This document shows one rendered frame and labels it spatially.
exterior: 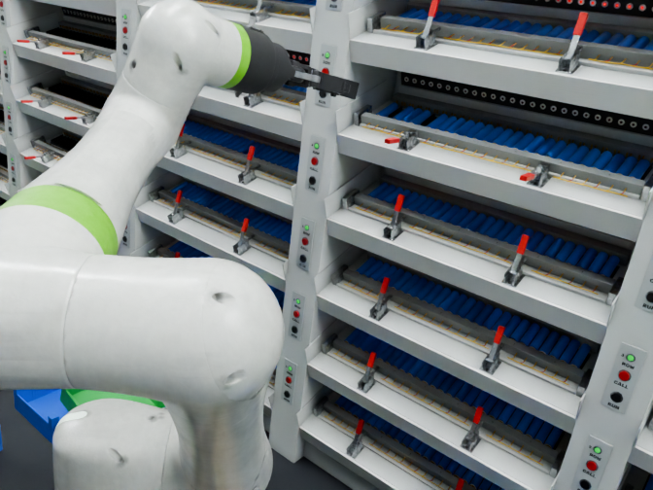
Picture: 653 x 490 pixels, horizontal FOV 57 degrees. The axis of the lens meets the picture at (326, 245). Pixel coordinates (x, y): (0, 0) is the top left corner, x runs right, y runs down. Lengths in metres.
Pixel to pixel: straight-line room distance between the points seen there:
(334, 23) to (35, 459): 1.25
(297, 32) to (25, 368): 1.00
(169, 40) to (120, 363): 0.45
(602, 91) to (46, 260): 0.83
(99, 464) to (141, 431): 0.06
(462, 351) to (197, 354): 0.87
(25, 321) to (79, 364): 0.05
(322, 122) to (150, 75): 0.55
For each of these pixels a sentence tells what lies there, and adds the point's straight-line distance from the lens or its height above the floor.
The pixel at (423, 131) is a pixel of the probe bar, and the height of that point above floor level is 0.91.
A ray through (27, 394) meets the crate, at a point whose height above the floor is 0.03.
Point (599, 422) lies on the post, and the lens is 1.18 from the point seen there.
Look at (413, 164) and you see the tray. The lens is 1.19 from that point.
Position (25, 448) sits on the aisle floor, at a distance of 1.76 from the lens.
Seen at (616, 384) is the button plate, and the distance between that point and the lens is 1.14.
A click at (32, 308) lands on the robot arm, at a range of 0.49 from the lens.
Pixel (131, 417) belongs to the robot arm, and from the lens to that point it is 0.88.
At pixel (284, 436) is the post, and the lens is 1.66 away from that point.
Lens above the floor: 1.12
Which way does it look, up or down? 21 degrees down
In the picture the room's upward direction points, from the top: 8 degrees clockwise
